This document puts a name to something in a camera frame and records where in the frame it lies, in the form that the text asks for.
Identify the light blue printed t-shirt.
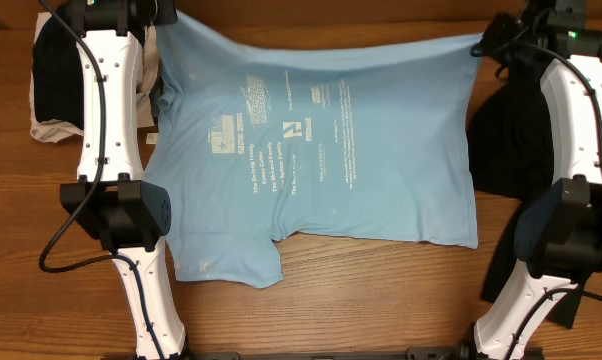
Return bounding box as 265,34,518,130
146,16,480,288

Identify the dark navy folded garment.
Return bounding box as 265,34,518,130
32,17,147,131

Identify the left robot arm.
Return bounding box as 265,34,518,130
58,0,190,359

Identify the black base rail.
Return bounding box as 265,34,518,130
100,345,547,360

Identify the beige folded garment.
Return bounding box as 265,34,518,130
28,11,162,144

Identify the black shirt on right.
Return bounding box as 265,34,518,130
467,55,554,303

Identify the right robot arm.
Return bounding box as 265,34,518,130
456,1,602,359

